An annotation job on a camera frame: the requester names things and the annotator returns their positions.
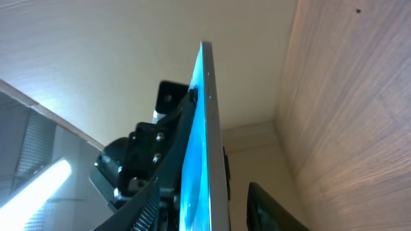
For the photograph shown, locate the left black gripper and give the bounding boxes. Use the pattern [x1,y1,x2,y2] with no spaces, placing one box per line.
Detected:
[117,81,231,205]

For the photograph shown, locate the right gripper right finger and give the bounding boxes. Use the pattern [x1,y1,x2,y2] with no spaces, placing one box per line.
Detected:
[247,182,310,231]

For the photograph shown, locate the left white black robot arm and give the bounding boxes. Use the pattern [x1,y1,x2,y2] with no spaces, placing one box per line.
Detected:
[90,81,208,212]

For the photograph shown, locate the blue screen smartphone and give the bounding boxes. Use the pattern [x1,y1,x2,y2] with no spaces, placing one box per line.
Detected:
[179,41,231,231]

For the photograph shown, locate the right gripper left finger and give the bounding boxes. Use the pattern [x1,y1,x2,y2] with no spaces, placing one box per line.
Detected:
[93,178,161,231]

